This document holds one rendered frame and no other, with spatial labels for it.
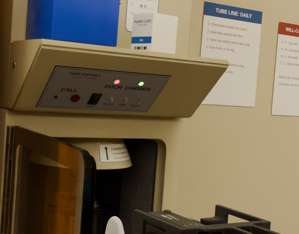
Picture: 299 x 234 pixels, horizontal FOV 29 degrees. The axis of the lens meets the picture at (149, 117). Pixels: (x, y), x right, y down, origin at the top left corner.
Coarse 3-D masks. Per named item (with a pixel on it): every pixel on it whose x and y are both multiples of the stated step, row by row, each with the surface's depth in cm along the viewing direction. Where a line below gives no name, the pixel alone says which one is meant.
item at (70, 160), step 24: (24, 144) 78; (48, 144) 68; (24, 168) 77; (48, 168) 68; (72, 168) 60; (24, 192) 76; (48, 192) 67; (72, 192) 60; (24, 216) 76; (48, 216) 67; (72, 216) 60
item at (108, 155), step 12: (72, 144) 96; (84, 144) 96; (96, 144) 97; (108, 144) 98; (120, 144) 101; (96, 156) 96; (108, 156) 97; (120, 156) 99; (108, 168) 97; (120, 168) 99
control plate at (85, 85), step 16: (48, 80) 81; (64, 80) 82; (80, 80) 83; (96, 80) 84; (112, 80) 85; (128, 80) 86; (144, 80) 88; (160, 80) 89; (48, 96) 83; (64, 96) 84; (80, 96) 86; (112, 96) 88; (128, 96) 89; (144, 96) 91
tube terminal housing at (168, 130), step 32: (0, 0) 89; (160, 0) 98; (0, 32) 88; (128, 32) 95; (0, 64) 88; (0, 96) 87; (0, 128) 87; (32, 128) 88; (64, 128) 90; (96, 128) 93; (128, 128) 97; (160, 128) 100; (0, 160) 86; (160, 160) 104; (0, 192) 86; (160, 192) 105; (0, 224) 86
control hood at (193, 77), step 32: (32, 64) 78; (64, 64) 79; (96, 64) 81; (128, 64) 84; (160, 64) 86; (192, 64) 89; (224, 64) 92; (32, 96) 82; (160, 96) 92; (192, 96) 95
